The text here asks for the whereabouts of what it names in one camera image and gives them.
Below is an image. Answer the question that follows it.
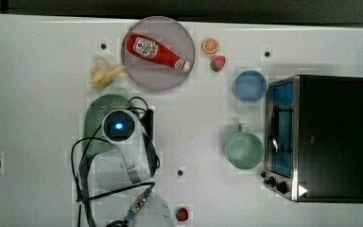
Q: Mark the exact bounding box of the mint green strainer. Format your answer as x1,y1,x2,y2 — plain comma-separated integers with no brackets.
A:
82,87,136,160

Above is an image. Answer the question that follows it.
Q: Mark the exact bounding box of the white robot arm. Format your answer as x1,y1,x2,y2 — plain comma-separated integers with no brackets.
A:
77,108,176,227

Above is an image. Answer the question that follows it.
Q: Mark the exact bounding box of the grey round plate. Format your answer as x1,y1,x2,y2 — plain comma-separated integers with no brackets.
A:
121,16,195,91

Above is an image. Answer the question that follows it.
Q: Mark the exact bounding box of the red ketchup bottle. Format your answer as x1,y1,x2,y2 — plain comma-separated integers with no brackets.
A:
127,33,191,72

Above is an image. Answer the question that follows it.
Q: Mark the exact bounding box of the mint green mug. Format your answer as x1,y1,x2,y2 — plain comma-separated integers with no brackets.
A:
223,123,265,170

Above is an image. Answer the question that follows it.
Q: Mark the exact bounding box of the orange slice toy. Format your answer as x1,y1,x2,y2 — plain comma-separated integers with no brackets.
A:
201,38,218,55

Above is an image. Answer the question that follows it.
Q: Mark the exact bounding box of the blue bowl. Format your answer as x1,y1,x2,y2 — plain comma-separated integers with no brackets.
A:
233,70,268,102

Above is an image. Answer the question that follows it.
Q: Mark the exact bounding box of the peeled toy banana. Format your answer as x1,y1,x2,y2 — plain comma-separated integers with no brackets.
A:
89,57,126,90

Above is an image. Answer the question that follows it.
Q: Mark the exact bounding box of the small red strawberry toy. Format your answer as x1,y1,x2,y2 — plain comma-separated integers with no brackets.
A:
175,207,189,222

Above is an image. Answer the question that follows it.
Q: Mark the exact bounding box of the black toaster oven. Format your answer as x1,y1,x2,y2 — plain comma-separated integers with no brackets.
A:
261,75,363,203

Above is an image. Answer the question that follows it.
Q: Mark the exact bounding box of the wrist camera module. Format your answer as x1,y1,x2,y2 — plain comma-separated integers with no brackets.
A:
140,109,154,138

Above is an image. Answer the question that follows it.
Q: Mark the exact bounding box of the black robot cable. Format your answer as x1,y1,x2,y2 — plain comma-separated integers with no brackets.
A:
70,96,162,227

